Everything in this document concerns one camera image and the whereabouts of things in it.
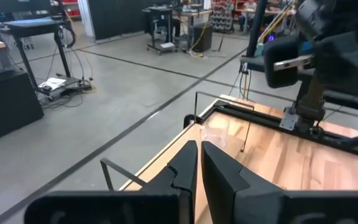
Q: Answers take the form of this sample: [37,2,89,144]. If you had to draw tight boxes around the yellow hanging cable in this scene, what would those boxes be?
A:
[257,0,298,43]

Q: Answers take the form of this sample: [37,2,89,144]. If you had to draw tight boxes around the clear plastic cup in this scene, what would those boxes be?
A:
[199,116,230,149]

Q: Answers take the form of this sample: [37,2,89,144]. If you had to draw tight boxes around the black computer tower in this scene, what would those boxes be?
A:
[192,23,214,53]

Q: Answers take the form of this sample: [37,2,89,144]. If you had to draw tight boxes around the wooden work table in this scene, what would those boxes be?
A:
[174,8,213,32]

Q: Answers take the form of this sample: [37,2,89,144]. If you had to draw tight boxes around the yellow extension cord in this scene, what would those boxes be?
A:
[186,18,213,60]

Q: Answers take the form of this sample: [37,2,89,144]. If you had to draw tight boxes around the black monitor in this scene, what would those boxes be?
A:
[0,0,53,14]

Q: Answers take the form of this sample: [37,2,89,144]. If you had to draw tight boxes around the black partition panel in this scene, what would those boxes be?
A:
[87,0,180,41]

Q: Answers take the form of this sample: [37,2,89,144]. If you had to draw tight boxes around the parts bin rack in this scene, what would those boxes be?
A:
[210,0,236,34]

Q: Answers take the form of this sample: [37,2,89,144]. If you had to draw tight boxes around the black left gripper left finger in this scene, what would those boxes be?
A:
[140,139,199,224]

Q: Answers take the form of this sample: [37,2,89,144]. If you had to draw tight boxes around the black cabinet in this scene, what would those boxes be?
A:
[0,68,45,144]

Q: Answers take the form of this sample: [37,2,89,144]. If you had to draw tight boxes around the black metal table frame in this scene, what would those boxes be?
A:
[183,98,358,161]

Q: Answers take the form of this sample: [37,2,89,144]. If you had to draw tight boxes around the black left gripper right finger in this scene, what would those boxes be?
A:
[200,140,287,224]

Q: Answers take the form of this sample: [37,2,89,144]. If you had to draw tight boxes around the black diagonal pole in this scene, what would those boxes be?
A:
[246,0,269,58]

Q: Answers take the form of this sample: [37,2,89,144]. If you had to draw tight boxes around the red storage bins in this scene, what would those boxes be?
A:
[61,0,82,18]

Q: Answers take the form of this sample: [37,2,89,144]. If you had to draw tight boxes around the black cable bundle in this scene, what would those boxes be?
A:
[37,82,98,109]

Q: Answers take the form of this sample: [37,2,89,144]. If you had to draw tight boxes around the person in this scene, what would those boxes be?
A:
[238,0,258,32]

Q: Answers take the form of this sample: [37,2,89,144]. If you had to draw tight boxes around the white paper sheet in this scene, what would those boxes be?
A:
[38,77,67,91]

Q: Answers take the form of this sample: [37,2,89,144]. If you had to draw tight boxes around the black standing desk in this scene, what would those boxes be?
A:
[1,17,88,97]

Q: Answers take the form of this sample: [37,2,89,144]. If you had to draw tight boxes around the black equipment cart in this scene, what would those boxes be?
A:
[140,6,180,56]

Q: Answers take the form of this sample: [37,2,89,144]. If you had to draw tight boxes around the silver corner bracket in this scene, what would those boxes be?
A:
[279,107,300,131]

